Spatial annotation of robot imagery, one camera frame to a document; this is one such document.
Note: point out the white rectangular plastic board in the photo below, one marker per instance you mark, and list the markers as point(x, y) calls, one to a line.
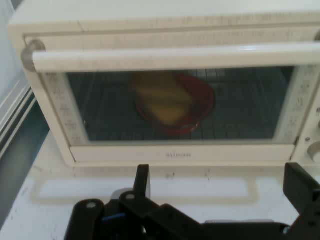
point(187, 186)

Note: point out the red round bowl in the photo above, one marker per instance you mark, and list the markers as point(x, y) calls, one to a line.
point(202, 100)

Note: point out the cream white toaster oven body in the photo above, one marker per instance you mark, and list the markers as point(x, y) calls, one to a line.
point(150, 23)

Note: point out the grey metal window rail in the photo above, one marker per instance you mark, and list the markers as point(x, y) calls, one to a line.
point(15, 115)

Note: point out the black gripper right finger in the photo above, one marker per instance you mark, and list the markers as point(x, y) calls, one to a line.
point(302, 190)

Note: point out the yellow bread piece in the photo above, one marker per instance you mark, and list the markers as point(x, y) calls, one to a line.
point(162, 100)

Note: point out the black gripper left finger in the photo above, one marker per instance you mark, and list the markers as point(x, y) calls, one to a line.
point(142, 180)

